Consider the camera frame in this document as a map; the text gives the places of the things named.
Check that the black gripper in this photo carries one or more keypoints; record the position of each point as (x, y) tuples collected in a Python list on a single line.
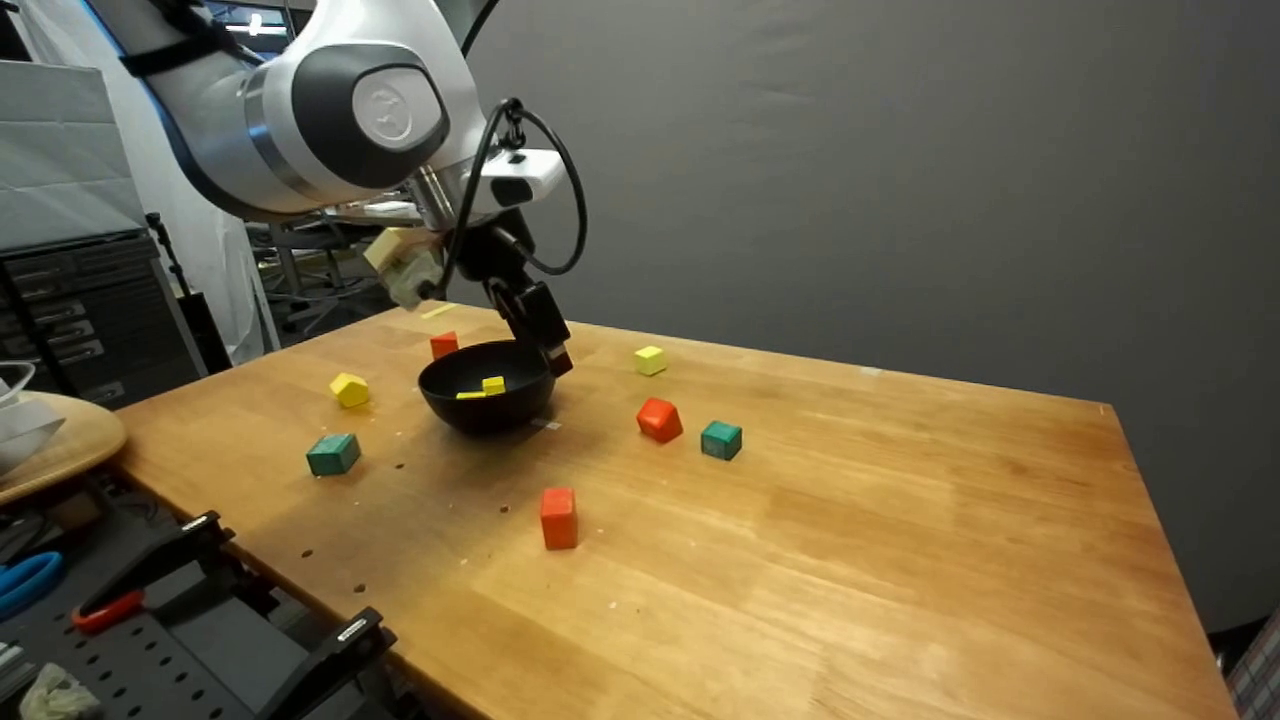
[(498, 263)]

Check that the black bowl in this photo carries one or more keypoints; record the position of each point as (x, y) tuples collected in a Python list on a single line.
[(530, 386)]

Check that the small yellow block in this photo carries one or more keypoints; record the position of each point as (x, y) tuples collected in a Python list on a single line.
[(651, 360)]

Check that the red rounded block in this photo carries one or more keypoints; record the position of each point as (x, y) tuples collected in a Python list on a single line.
[(656, 419)]

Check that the red cube block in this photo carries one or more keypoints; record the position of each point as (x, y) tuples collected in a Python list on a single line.
[(558, 518)]

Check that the teal block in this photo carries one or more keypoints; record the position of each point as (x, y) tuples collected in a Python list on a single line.
[(335, 453), (721, 437)]

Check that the large yellow block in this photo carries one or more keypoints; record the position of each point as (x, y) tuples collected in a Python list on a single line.
[(350, 392)]

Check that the red triangular block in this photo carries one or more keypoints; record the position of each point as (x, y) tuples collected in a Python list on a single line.
[(440, 344)]

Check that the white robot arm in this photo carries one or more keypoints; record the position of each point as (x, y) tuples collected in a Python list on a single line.
[(364, 97)]

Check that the black orange clamp near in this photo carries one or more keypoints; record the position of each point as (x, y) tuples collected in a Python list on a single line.
[(339, 662)]

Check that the black orange clamp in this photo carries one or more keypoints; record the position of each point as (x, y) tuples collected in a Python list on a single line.
[(120, 592), (339, 662)]

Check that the black orange clamp far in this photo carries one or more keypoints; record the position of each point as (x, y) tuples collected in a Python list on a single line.
[(120, 592)]

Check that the black equipment rack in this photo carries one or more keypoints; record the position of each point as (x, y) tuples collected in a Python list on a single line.
[(93, 319)]

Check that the round wooden side table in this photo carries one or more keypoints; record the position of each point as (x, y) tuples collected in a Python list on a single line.
[(80, 440)]

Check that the black perforated board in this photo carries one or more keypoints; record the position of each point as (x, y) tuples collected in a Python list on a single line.
[(201, 648)]

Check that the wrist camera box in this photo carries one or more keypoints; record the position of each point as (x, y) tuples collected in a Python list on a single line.
[(404, 263)]

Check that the blue handled tool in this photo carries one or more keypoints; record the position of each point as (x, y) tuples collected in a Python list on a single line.
[(28, 583)]

